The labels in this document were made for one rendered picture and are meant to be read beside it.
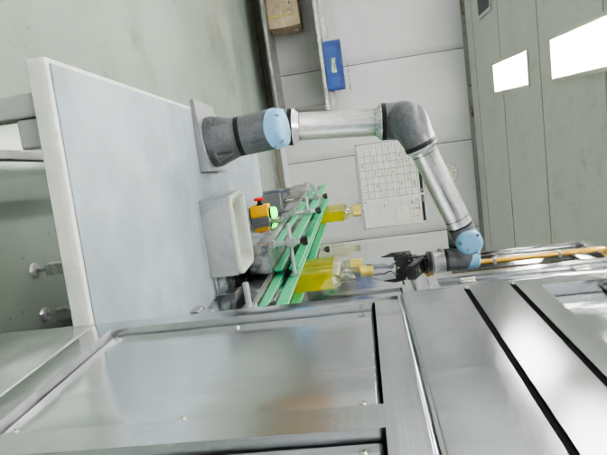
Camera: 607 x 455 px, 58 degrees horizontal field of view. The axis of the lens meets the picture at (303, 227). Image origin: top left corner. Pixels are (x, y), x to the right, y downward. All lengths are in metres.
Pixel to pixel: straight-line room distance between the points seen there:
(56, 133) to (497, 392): 0.72
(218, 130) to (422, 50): 6.27
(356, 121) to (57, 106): 0.99
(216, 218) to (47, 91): 0.69
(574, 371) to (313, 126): 1.27
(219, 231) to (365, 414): 1.06
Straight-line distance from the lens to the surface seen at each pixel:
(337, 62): 7.02
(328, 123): 1.71
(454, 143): 7.73
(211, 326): 0.84
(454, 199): 1.64
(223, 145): 1.59
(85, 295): 0.94
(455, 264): 1.82
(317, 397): 0.58
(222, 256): 1.53
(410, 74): 7.67
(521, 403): 0.52
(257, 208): 2.09
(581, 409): 0.52
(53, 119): 0.94
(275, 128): 1.57
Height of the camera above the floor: 1.21
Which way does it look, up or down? 7 degrees down
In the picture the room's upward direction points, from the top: 83 degrees clockwise
